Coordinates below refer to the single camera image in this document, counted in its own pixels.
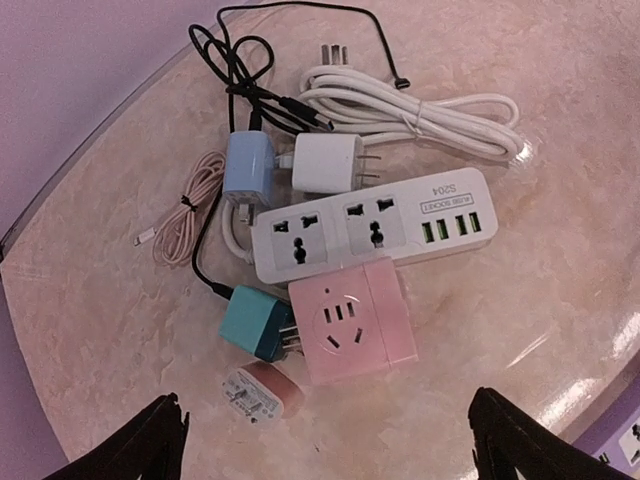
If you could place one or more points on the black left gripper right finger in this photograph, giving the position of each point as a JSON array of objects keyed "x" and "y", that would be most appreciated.
[{"x": 508, "y": 443}]

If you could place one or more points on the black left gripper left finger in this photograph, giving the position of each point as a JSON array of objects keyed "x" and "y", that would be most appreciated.
[{"x": 149, "y": 446}]

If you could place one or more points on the purple power strip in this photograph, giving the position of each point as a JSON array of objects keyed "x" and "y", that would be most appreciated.
[{"x": 613, "y": 439}]

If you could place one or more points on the pink cube socket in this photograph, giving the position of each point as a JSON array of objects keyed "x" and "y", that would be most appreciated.
[{"x": 353, "y": 321}]

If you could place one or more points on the small pink white charger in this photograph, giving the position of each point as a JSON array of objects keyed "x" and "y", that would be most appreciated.
[{"x": 261, "y": 393}]

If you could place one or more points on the teal adapter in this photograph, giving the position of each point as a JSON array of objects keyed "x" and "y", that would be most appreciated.
[{"x": 255, "y": 321}]

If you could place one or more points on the white power strip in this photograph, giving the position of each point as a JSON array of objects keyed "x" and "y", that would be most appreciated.
[{"x": 409, "y": 221}]

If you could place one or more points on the light blue adapter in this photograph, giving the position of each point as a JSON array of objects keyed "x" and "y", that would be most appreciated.
[{"x": 248, "y": 177}]

